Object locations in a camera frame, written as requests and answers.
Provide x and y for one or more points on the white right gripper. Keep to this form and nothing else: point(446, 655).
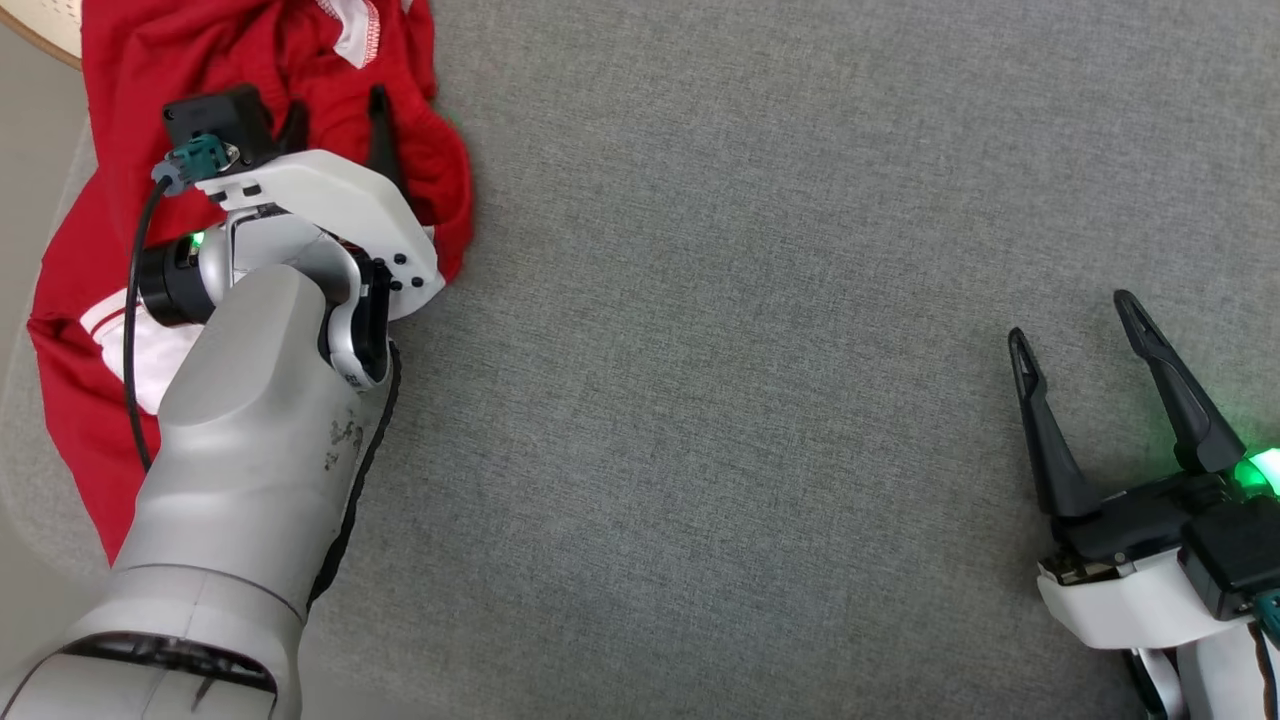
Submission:
point(1120, 600)

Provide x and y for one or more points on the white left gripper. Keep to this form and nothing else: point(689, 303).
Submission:
point(340, 200)

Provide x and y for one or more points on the red shorts white waistband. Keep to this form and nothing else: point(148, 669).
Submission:
point(430, 160)

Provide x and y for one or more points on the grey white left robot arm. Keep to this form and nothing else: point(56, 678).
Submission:
point(250, 450)

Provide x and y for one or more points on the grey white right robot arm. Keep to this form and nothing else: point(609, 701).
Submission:
point(1220, 680)

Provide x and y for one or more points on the beige woven basket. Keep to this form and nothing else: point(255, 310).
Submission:
point(40, 20)

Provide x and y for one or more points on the grey fabric padded surface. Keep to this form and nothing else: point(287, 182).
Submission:
point(750, 300)

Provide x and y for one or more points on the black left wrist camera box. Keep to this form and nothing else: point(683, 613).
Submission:
point(220, 120)

